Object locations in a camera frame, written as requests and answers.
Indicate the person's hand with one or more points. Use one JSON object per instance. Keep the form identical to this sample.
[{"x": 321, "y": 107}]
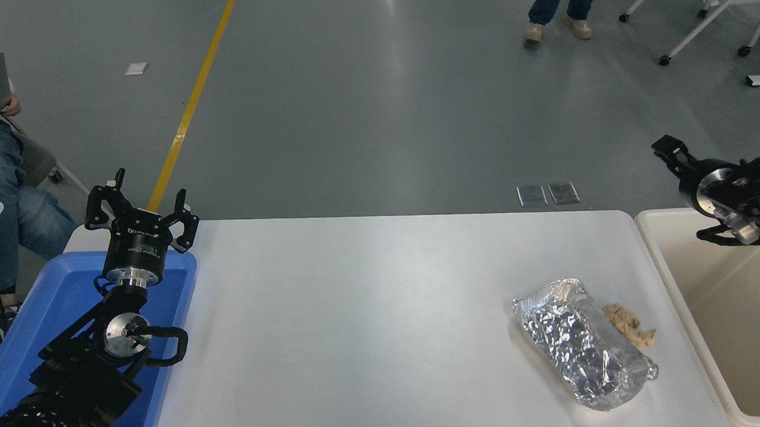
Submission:
[{"x": 13, "y": 106}]

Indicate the silver floor plate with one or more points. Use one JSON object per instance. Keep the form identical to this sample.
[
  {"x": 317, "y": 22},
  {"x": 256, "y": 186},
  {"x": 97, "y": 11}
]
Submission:
[
  {"x": 563, "y": 192},
  {"x": 532, "y": 195}
]

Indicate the seated person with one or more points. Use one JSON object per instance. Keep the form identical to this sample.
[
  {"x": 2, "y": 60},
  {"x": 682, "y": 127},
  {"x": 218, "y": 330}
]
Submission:
[{"x": 0, "y": 201}]

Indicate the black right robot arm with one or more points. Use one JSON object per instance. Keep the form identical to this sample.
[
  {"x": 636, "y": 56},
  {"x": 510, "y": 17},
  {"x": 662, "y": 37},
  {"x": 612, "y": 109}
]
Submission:
[{"x": 755, "y": 194}]

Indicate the blue plastic tray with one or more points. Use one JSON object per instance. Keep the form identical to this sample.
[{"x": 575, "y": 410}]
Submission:
[{"x": 42, "y": 301}]

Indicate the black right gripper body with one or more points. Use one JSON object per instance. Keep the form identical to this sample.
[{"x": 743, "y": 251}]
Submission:
[{"x": 692, "y": 183}]

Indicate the crumpled silver foil tray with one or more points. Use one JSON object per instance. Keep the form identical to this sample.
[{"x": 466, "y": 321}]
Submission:
[{"x": 580, "y": 345}]

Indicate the walking person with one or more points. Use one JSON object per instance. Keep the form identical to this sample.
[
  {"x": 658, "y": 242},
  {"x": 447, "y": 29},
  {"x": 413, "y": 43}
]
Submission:
[{"x": 553, "y": 2}]

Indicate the white wheeled chair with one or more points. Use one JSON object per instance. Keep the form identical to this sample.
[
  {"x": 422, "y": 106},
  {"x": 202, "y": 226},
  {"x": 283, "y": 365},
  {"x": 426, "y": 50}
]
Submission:
[{"x": 714, "y": 6}]

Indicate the large pale bin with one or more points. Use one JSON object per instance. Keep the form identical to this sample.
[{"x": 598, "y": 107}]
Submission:
[{"x": 737, "y": 315}]

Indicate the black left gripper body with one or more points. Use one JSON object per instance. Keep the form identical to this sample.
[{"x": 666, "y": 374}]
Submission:
[{"x": 138, "y": 244}]

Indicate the grey office chair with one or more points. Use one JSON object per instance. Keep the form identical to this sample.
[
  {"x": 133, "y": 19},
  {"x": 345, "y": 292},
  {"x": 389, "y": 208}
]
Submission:
[{"x": 37, "y": 159}]

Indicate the crumpled tan paper ball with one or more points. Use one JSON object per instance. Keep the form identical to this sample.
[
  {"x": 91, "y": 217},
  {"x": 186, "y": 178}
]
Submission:
[{"x": 627, "y": 323}]

